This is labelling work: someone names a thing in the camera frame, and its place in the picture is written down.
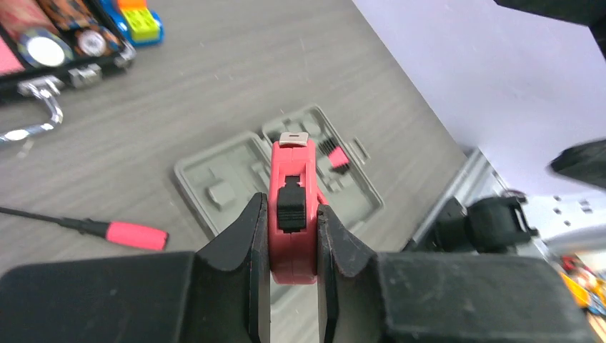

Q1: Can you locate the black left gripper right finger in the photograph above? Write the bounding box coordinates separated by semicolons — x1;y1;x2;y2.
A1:
317;205;596;342

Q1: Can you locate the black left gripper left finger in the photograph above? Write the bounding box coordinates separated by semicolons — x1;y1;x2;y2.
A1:
1;193;270;342

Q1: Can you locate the grey plastic tool case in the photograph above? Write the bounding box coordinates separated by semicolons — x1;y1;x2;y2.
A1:
174;105;384;237

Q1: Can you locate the red handled screwdriver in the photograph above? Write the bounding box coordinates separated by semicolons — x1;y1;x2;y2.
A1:
1;207;169;251

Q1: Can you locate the red tape measure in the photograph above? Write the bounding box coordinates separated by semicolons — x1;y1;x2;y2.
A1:
268;132;327;284

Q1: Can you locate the red black bit holder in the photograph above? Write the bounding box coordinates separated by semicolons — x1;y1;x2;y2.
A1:
317;137;351;175

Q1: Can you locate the colourful toy brick stack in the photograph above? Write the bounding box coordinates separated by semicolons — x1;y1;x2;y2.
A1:
100;0;164;47

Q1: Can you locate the brown black chip row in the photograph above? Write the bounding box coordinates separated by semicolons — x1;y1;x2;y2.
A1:
39;0;123;57

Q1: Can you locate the black poker chip case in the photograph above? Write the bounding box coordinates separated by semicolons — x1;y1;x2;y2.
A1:
1;1;136;145

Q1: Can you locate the red card deck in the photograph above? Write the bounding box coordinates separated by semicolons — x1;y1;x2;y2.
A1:
1;31;26;77

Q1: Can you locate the green red chip row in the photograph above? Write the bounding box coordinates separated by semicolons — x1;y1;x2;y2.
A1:
1;0;74;68

